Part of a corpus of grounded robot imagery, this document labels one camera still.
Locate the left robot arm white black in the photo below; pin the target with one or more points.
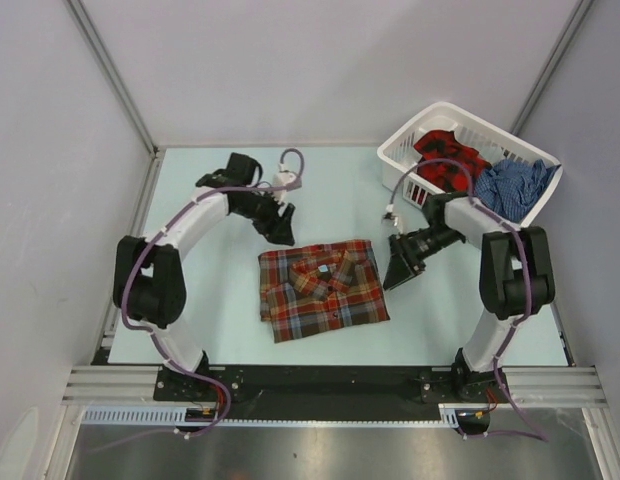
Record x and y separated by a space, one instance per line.
149 283

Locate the brown red plaid shirt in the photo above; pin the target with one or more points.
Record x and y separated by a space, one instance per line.
320 288

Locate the blue checked shirt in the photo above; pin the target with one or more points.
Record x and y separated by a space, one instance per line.
512 188

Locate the red black checked shirt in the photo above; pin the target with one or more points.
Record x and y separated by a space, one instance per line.
448 164

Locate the aluminium corner post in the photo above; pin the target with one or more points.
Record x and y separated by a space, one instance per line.
98 48
565 40

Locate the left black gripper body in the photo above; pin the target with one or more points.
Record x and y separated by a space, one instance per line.
261 210

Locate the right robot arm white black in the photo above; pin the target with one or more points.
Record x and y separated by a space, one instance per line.
515 279

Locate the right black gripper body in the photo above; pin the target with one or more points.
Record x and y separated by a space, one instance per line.
415 249

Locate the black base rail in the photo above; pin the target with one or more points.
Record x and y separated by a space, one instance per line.
349 393

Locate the left aluminium corner post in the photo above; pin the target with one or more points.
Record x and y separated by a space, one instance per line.
98 48

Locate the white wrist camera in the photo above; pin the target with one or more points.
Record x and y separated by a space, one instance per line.
284 181
392 221

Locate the white plastic laundry basket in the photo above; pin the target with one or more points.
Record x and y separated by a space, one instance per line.
400 161

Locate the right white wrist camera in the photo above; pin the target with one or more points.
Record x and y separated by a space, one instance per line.
392 221

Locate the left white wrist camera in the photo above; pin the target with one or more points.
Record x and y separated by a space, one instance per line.
284 181

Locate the white slotted cable duct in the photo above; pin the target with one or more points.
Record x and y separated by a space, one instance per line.
190 420

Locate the aluminium frame profile front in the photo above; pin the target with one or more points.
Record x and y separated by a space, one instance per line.
111 385

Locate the right aluminium corner post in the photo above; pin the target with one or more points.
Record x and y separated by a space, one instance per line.
565 40

